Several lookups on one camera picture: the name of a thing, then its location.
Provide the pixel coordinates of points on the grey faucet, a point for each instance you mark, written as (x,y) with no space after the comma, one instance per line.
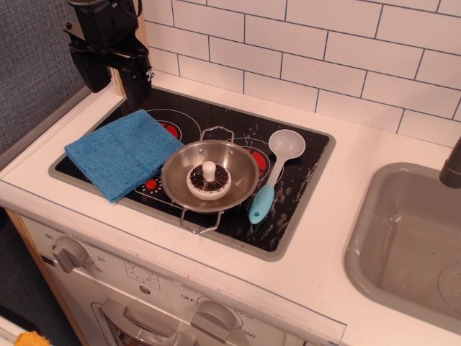
(450,174)

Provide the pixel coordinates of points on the white and brown toy sushi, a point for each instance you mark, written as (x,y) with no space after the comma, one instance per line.
(209,181)

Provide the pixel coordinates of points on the yellow object at corner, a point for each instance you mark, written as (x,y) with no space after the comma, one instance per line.
(31,339)

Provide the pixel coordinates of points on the black toy stovetop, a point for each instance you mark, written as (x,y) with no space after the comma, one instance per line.
(185,118)

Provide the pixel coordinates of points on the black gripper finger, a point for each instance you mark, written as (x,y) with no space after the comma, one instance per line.
(95,74)
(136,75)

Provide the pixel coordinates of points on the silver oven door handle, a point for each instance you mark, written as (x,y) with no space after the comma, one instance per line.
(130,327)

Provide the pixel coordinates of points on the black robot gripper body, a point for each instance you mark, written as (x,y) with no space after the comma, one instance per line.
(105,33)

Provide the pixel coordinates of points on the blue cloth napkin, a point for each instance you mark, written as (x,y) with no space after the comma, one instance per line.
(123,154)

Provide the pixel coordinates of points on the grey oven knob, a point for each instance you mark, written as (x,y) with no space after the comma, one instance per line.
(214,320)
(69,253)

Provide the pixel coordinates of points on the grey left oven knob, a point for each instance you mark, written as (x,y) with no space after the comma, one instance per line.
(69,253)

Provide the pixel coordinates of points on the grey plastic sink basin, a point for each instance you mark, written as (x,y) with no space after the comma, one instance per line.
(404,252)

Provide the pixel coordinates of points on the grey right oven knob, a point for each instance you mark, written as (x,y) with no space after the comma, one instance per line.
(214,320)

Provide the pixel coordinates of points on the white spoon with blue handle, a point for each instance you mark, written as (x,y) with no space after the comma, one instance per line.
(285,144)

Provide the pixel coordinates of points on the silver metal pot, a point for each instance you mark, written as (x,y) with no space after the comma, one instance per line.
(216,144)

